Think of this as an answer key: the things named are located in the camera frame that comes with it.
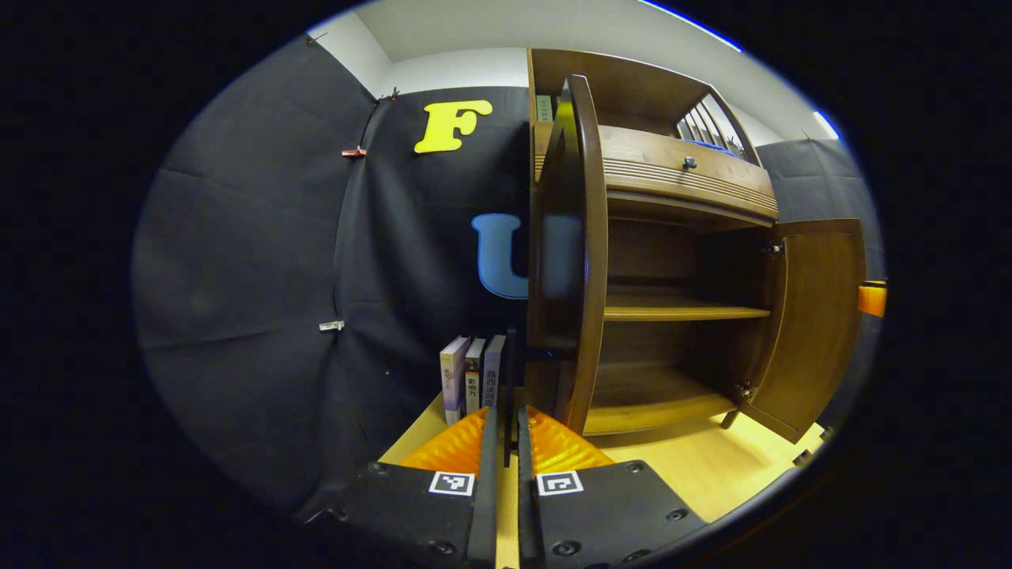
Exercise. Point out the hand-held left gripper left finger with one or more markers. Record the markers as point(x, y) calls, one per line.
point(486, 490)

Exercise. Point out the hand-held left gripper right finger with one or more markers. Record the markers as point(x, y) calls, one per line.
point(526, 490)

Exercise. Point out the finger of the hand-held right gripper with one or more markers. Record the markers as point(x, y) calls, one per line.
point(872, 299)

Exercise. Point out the wooden shoe cabinet door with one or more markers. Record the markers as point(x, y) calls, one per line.
point(814, 324)
point(569, 261)

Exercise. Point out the wooden double-door shoe cabinet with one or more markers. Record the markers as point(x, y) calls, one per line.
point(648, 95)

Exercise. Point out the metal door hinge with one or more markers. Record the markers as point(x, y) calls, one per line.
point(741, 390)
point(773, 249)

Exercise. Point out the wooden cabinet shelf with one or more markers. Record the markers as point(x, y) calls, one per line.
point(680, 312)

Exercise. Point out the wooden cabinet drawer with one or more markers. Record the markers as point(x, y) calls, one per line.
point(656, 162)

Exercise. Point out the dark red book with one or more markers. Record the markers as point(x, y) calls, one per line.
point(474, 379)

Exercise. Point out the white purple book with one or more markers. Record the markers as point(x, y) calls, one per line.
point(453, 379)

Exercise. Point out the grey blue book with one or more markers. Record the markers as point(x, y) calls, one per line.
point(492, 367)

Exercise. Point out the small ceiling light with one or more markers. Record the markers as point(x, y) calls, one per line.
point(827, 125)

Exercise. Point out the blue towel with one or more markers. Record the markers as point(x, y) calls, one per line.
point(711, 145)

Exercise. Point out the white clip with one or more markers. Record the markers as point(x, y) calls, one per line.
point(331, 325)

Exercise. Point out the black backdrop cloth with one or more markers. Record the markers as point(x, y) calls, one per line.
point(237, 276)

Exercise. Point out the green book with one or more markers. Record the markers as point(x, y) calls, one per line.
point(545, 109)

